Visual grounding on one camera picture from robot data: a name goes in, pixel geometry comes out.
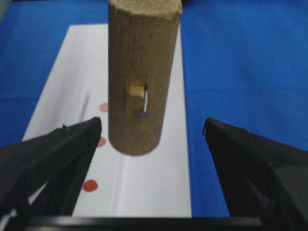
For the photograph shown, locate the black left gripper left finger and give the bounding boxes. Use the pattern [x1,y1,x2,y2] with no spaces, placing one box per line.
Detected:
[0,117,102,231]

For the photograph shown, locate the middle red dot mark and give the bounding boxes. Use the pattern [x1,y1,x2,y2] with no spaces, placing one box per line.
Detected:
[97,137,106,147]

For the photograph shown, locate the white paper sheet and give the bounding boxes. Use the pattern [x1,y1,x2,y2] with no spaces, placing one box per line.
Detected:
[24,24,191,217]

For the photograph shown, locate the wooden mallet hammer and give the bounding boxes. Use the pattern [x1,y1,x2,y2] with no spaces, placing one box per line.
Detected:
[108,0,182,156]

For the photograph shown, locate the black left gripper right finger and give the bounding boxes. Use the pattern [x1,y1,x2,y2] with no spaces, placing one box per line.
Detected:
[203,118,308,231]

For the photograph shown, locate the red dot mark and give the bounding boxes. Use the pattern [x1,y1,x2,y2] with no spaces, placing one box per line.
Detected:
[97,137,106,147]
[83,180,98,192]
[99,103,108,113]

